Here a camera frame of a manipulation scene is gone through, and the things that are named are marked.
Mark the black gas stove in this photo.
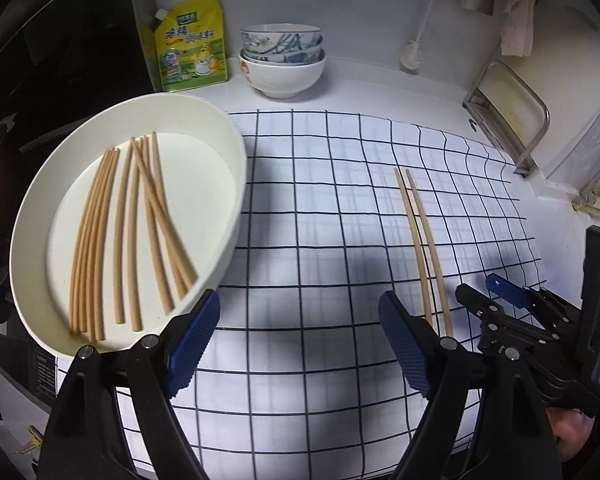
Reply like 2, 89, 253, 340
0, 100, 81, 321

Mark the yellow seasoning pouch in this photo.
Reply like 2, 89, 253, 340
152, 0, 229, 93

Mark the steel rack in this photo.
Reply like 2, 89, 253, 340
462, 60, 551, 176

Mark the black appliance front panel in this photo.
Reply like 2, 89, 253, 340
0, 320, 61, 421

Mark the white long-handled brush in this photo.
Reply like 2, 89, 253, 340
399, 0, 438, 72

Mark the black range hood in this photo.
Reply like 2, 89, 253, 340
0, 0, 153, 161

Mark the black checked white cloth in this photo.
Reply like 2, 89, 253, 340
115, 109, 548, 478

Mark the white bowl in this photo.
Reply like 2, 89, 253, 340
239, 49, 327, 100

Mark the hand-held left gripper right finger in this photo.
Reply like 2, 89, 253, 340
378, 290, 563, 480

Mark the pile of wooden chopsticks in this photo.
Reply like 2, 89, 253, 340
69, 131, 198, 342

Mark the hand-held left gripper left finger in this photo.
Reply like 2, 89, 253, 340
37, 289, 222, 480

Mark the white plastic container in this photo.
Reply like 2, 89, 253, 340
542, 95, 600, 196

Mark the round white tray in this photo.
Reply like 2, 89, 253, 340
10, 91, 248, 361

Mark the person's right hand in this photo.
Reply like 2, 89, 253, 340
547, 407, 598, 461

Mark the pink hand towel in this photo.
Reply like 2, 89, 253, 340
500, 0, 537, 58

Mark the blue patterned bowl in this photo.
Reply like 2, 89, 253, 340
240, 23, 323, 54
240, 45, 326, 66

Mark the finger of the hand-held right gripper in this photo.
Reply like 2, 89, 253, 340
455, 283, 546, 361
485, 273, 581, 333

